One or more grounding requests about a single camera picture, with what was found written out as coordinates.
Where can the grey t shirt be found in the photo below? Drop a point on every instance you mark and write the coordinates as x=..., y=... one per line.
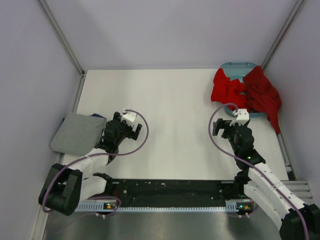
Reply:
x=78, y=134

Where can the dark red t shirt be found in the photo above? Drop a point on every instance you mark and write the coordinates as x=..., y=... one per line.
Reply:
x=262, y=96

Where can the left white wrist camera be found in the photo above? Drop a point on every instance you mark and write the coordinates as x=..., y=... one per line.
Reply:
x=128, y=116

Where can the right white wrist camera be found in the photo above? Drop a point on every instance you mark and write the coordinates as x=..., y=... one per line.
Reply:
x=241, y=117

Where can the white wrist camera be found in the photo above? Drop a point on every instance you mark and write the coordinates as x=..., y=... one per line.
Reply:
x=241, y=117
x=128, y=116

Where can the teal plastic basket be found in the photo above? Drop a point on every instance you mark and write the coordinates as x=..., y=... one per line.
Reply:
x=238, y=70

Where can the right aluminium corner post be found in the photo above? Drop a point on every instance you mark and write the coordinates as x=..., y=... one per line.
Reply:
x=297, y=8

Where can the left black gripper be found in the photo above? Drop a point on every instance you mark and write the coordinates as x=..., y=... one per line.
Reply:
x=132, y=134

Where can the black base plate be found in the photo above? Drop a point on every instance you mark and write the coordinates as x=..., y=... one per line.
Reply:
x=164, y=193

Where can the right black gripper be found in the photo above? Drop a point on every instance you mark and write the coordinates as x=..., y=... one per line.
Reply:
x=221, y=124

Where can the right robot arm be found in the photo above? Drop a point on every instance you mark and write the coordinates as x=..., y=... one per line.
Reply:
x=294, y=218

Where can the grey slotted cable duct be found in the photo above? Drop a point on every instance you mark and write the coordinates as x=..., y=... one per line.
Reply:
x=103, y=206

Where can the left aluminium corner post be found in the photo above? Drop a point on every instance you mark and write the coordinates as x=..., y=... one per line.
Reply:
x=60, y=36

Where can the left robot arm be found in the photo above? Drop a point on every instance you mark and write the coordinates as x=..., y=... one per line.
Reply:
x=67, y=185

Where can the aluminium corner post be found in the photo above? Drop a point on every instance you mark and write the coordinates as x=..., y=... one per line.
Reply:
x=60, y=36
x=297, y=8

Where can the folded blue t shirt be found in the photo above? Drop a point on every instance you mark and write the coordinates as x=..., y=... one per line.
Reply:
x=97, y=115

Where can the aluminium frame rail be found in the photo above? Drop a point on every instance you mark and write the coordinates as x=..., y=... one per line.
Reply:
x=300, y=188

